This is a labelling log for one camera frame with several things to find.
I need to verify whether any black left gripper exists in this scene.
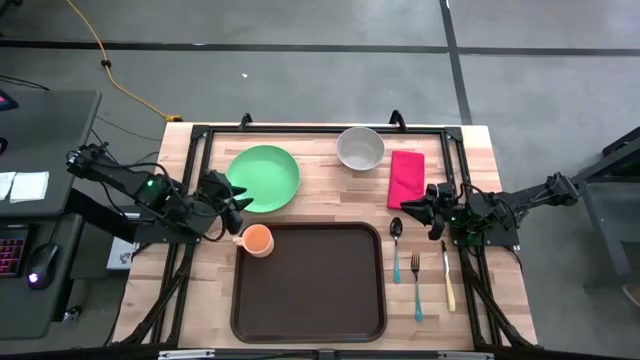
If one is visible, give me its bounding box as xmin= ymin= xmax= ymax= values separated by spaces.
xmin=198 ymin=169 xmax=255 ymax=216

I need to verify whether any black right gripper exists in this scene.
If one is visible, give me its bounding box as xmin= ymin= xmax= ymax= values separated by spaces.
xmin=399 ymin=182 xmax=459 ymax=225

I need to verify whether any spoon with teal handle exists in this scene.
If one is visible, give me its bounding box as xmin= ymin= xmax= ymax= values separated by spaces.
xmin=389 ymin=216 xmax=405 ymax=285

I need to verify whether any green plate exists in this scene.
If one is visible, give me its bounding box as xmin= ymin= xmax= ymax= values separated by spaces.
xmin=225 ymin=144 xmax=302 ymax=215

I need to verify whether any red cloth napkin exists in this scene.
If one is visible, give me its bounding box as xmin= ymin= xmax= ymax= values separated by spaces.
xmin=386 ymin=149 xmax=427 ymax=211

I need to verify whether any orange cup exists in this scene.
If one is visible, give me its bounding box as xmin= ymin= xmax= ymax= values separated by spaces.
xmin=231 ymin=223 xmax=276 ymax=260

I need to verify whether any grey bowl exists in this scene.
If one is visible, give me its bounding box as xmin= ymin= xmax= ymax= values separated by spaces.
xmin=335 ymin=126 xmax=387 ymax=172

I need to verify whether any brown plastic tray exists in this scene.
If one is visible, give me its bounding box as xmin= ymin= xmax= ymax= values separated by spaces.
xmin=229 ymin=221 xmax=389 ymax=345

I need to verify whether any white box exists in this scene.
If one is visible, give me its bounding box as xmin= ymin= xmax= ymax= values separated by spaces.
xmin=106 ymin=236 xmax=137 ymax=272

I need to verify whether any silver aluminium extrusion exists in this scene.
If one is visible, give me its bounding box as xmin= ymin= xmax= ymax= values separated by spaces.
xmin=157 ymin=349 xmax=216 ymax=360
xmin=438 ymin=350 xmax=495 ymax=360

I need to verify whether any black side stand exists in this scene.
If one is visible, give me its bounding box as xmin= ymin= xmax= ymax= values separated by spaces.
xmin=569 ymin=124 xmax=640 ymax=294

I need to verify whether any dark grey desk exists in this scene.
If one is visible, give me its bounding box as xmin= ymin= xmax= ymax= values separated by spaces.
xmin=0 ymin=89 xmax=103 ymax=341

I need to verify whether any black computer mouse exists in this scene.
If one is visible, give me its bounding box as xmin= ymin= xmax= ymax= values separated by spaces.
xmin=25 ymin=242 xmax=60 ymax=291

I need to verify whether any white paper sheet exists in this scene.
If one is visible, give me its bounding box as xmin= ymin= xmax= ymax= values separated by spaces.
xmin=9 ymin=170 xmax=51 ymax=204
xmin=0 ymin=171 xmax=17 ymax=201

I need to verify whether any keyboard with pink lights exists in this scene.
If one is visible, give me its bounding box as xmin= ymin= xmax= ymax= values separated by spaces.
xmin=0 ymin=224 xmax=29 ymax=279

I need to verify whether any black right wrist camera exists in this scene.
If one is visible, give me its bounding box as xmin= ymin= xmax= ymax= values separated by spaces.
xmin=428 ymin=214 xmax=446 ymax=241

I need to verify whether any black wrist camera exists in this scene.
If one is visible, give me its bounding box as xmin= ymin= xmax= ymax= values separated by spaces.
xmin=428 ymin=214 xmax=446 ymax=241
xmin=224 ymin=209 xmax=245 ymax=236

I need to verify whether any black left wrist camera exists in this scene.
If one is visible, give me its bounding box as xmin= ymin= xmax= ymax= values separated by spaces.
xmin=224 ymin=209 xmax=245 ymax=236

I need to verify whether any black aluminium table frame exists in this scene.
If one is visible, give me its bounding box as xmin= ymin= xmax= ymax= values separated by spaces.
xmin=112 ymin=109 xmax=540 ymax=351

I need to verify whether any yellow extension cable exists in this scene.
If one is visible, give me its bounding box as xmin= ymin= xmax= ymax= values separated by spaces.
xmin=64 ymin=0 xmax=185 ymax=124

